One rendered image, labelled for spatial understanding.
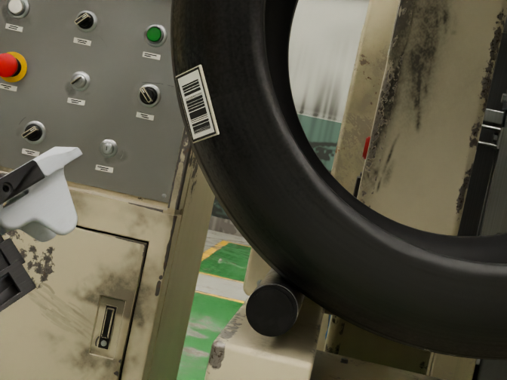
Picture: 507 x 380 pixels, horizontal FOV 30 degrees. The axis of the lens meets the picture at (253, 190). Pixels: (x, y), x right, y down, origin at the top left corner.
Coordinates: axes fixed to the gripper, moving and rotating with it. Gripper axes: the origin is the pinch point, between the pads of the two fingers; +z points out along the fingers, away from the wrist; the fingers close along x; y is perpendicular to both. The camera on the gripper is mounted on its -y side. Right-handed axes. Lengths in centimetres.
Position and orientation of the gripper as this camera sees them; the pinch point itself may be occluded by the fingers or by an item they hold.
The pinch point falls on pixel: (59, 151)
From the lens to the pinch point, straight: 73.3
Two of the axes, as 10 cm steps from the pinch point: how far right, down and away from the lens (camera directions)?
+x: 5.6, -1.8, -8.1
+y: 4.9, 8.6, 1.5
